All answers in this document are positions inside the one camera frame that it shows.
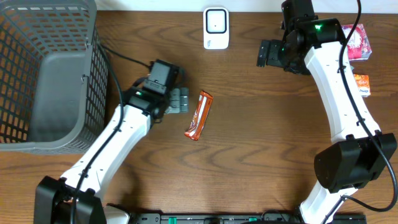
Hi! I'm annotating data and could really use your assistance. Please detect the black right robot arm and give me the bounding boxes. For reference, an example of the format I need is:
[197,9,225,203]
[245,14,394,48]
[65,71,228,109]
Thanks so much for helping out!
[257,0,397,223]

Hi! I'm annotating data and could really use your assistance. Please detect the white barcode scanner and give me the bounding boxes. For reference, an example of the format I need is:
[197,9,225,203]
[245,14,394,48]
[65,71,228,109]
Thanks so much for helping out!
[203,7,229,50]

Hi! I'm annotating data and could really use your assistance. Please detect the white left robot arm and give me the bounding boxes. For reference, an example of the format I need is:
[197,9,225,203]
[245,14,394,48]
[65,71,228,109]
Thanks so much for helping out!
[34,60,186,223]

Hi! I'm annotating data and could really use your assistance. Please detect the purple tissue pack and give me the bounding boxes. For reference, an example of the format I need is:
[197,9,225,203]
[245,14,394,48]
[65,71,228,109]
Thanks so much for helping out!
[346,24,372,61]

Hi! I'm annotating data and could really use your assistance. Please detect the red-brown chocolate bar wrapper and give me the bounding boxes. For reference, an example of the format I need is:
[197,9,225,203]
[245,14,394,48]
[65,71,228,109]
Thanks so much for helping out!
[184,91,213,141]

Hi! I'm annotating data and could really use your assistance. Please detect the grey plastic mesh basket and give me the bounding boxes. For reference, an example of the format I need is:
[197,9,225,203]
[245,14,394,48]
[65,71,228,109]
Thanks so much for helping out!
[1,0,108,154]

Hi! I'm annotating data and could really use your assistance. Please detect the orange snack packet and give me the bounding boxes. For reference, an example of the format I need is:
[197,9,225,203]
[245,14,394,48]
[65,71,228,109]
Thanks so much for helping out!
[354,74,371,98]

